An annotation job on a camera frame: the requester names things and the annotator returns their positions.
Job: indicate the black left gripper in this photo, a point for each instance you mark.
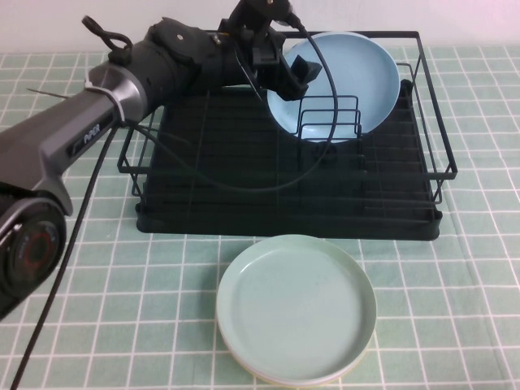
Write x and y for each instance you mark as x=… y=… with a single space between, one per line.
x=252 y=44

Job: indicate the light blue round plate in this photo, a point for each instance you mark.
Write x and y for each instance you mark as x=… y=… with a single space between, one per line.
x=361 y=77

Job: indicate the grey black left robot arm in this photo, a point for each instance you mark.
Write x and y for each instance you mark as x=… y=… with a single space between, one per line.
x=122 y=89

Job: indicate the pale green round plate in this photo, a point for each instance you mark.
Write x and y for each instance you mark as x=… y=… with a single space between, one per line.
x=296 y=300

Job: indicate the pale yellow round plate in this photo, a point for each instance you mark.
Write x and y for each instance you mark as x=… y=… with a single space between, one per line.
x=292 y=386

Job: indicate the black plastic drip tray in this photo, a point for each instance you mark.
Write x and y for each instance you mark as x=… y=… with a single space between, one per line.
x=243 y=225

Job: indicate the white zip tie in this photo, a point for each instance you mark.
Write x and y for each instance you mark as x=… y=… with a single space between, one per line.
x=97 y=90

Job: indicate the green checked tablecloth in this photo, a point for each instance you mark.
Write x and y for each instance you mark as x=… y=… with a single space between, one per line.
x=406 y=304

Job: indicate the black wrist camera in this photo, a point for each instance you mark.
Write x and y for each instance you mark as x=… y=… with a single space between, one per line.
x=260 y=10

